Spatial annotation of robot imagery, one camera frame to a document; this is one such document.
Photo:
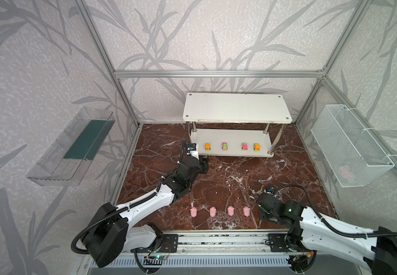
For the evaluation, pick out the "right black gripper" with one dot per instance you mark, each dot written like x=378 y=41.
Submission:
x=263 y=201

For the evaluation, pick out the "pink toy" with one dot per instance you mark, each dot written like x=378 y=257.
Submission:
x=193 y=212
x=230 y=211
x=246 y=211
x=213 y=211

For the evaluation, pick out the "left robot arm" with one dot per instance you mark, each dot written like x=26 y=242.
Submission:
x=113 y=229

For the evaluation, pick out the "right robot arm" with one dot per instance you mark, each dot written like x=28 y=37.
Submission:
x=309 y=230

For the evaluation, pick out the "white two-tier shelf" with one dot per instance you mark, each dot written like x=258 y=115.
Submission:
x=236 y=108

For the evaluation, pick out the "pink object in basket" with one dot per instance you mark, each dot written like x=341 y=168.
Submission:
x=346 y=172

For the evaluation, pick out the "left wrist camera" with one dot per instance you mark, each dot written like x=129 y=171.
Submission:
x=192 y=150

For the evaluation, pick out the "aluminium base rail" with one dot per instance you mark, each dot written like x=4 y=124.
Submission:
x=214 y=241

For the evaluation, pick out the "white wire mesh basket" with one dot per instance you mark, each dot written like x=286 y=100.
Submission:
x=344 y=140

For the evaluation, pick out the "clear plastic wall bin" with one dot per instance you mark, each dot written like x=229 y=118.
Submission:
x=69 y=158

